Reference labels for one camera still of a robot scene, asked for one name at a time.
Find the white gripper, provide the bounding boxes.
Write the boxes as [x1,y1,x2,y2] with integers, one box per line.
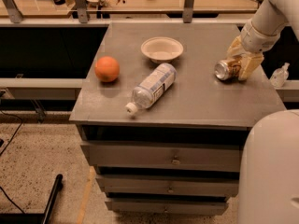
[226,20,280,81]

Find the orange metal soda can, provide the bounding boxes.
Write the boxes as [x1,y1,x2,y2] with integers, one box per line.
[214,59,241,81]

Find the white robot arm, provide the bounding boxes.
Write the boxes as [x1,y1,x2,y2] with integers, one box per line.
[227,0,299,224]

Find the white paper bowl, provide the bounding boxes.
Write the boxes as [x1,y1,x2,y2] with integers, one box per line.
[141,36,183,63]

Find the crumpled clear plastic bottle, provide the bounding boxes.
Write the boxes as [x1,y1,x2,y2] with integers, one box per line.
[270,63,290,88]

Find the clear plastic water bottle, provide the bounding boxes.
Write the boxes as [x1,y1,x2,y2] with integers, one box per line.
[125,63,177,115]

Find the grey drawer cabinet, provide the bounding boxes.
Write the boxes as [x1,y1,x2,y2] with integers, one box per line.
[70,22,284,215]

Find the orange fruit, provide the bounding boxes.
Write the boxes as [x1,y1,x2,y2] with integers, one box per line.
[94,56,120,82]

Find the black metal stand leg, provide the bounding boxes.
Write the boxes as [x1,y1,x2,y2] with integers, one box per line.
[0,174,64,224]

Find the grey metal rail frame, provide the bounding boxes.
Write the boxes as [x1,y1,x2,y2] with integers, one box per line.
[0,0,259,27]

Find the black floor cable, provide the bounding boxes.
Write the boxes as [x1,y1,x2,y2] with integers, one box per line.
[0,109,26,215]

